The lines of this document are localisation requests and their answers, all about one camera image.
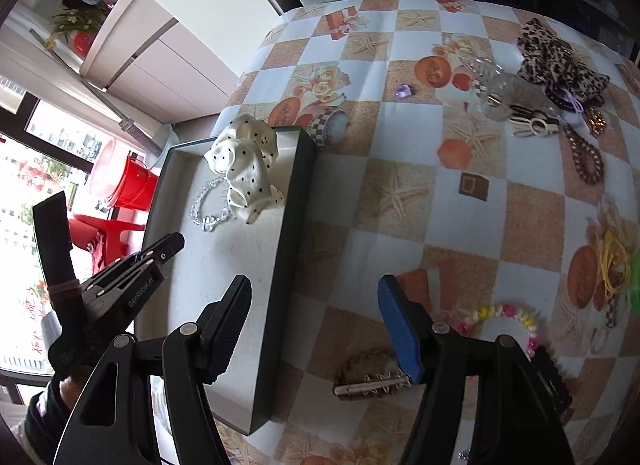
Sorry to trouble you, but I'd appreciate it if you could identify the black and white hair clip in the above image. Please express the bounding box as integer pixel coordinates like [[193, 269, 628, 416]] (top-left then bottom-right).
[[509, 104, 558, 138]]

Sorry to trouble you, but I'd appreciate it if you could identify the translucent pink bucket lid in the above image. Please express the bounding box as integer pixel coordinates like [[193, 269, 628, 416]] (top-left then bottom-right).
[[90, 139, 132, 206]]

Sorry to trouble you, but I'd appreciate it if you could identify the red plastic chair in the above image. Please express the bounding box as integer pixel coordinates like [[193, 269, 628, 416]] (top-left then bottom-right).
[[67, 215, 146, 276]]

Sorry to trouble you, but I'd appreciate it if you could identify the leopard print scrunchie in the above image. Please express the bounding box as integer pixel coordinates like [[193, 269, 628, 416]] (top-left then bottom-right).
[[515, 17, 611, 100]]

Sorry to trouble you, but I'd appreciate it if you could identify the green potted plant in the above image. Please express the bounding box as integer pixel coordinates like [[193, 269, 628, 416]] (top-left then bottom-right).
[[50, 5, 108, 43]]

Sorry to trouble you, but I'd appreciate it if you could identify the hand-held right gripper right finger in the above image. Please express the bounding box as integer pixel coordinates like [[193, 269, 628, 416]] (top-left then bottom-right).
[[377, 274, 576, 465]]

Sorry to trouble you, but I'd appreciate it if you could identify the brown chain bracelet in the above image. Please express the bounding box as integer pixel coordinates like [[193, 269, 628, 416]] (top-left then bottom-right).
[[564, 124, 605, 184]]

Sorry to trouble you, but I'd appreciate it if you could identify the white basin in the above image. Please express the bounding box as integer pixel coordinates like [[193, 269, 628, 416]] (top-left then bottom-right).
[[152, 122, 181, 158]]

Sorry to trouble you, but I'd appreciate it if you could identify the white cabinet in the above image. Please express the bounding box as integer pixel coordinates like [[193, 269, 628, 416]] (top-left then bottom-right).
[[80, 0, 241, 126]]

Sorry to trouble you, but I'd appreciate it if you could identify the red bucket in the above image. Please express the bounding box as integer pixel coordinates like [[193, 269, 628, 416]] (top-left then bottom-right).
[[107, 155, 161, 210]]

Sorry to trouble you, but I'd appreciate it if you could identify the gold beaded hair tie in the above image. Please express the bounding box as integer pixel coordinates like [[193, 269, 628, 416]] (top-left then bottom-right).
[[585, 105, 608, 136]]

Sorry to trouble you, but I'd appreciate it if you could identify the yellow hair tie bundle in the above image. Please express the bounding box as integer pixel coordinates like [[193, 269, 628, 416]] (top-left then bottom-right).
[[597, 230, 633, 301]]

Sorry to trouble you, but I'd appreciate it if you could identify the clear hair claw clip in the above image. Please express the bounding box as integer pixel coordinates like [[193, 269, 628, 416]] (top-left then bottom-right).
[[462, 57, 556, 122]]

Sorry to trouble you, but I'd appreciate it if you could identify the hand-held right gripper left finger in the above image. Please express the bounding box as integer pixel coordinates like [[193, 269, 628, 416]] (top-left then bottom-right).
[[52, 275, 252, 465]]

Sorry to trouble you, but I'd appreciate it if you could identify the pink yellow spiral hair tie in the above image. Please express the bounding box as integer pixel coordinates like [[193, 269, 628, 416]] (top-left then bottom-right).
[[457, 302, 543, 358]]

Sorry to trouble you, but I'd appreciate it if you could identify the metal pole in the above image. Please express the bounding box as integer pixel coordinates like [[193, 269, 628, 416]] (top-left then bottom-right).
[[29, 29, 163, 166]]

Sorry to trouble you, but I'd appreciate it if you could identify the red plant pot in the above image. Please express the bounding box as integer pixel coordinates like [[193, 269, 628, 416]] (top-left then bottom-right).
[[72, 31, 98, 56]]

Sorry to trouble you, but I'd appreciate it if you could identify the clear bead bracelet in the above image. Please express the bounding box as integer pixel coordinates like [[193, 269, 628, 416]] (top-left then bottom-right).
[[188, 176, 233, 233]]

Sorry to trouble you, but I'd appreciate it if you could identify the person's left forearm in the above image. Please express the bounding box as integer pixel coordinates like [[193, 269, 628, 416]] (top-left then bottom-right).
[[25, 377, 91, 451]]

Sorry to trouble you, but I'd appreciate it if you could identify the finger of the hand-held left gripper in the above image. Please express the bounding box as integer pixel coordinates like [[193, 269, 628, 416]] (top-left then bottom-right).
[[82, 232, 186, 296]]

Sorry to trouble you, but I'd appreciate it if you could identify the checkered printed tablecloth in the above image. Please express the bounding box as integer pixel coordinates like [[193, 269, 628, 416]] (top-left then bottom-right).
[[215, 0, 640, 465]]

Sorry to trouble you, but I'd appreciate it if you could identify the black scalloped snap clip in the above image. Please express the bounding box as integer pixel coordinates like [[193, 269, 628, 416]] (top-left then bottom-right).
[[532, 345, 573, 426]]

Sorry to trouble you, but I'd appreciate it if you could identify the white polka dot scrunchie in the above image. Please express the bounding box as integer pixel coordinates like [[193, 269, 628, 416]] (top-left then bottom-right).
[[204, 114, 287, 226]]

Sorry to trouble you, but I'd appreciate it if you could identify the black hair tie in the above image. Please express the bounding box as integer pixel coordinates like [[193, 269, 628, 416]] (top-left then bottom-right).
[[545, 86, 586, 116]]

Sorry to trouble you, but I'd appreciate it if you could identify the dark green jewelry tray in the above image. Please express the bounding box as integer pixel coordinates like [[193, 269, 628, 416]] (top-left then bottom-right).
[[141, 126, 321, 436]]

